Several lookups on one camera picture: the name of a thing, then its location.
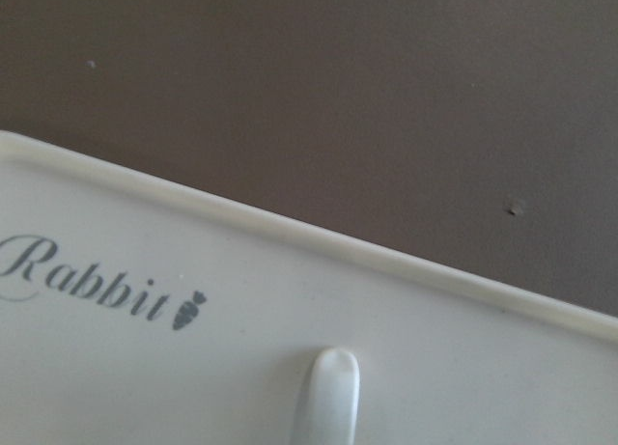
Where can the cream rabbit tray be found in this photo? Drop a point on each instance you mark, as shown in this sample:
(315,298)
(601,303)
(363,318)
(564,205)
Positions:
(138,311)

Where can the white ceramic spoon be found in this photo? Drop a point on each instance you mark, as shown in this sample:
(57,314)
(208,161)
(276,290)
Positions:
(327,405)

